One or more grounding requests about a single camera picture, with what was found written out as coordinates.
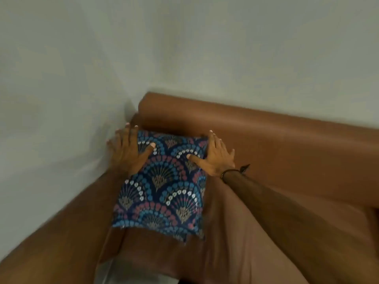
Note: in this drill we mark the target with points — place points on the person's left hand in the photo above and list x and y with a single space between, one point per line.
125 153

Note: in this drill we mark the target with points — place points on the person's right hand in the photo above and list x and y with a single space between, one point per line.
217 161

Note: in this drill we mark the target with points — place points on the brown leather sofa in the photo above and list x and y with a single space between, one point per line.
266 139

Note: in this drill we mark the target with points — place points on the blue floral patterned cushion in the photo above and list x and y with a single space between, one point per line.
165 192

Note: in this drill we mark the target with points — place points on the person's right forearm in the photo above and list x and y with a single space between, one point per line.
296 227

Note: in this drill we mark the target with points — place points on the person's left forearm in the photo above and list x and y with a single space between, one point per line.
65 233

